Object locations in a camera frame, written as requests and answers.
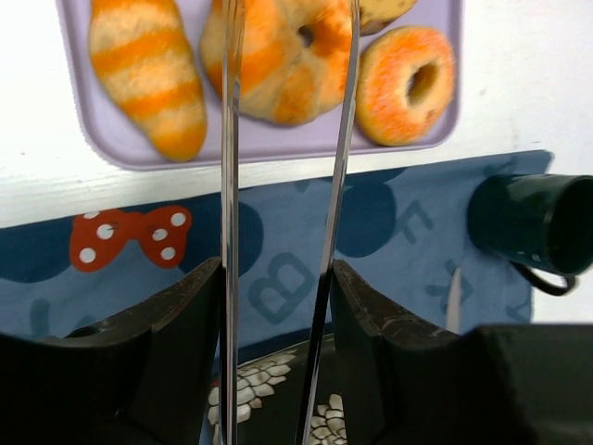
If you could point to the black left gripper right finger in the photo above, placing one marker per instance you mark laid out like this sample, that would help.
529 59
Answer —
404 380

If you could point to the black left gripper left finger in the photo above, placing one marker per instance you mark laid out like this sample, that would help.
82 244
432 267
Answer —
140 376

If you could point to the silver metal tongs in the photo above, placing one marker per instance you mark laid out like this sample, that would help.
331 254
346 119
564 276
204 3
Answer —
234 25

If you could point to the striped orange bread roll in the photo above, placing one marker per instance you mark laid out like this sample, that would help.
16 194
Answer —
142 58

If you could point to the brown bread slice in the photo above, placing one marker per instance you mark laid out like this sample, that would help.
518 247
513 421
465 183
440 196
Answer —
375 15

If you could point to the black floral square plate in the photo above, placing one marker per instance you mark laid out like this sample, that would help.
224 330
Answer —
269 391

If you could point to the dark green mug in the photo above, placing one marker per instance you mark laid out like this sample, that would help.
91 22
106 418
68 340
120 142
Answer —
540 223

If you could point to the blue patterned placemat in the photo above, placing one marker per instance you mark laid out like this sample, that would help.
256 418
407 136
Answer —
402 230

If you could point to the lilac plastic tray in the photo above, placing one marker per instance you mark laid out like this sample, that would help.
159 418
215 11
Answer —
115 139

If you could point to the sugared orange donut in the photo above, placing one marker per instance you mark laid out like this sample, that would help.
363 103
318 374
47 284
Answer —
406 82

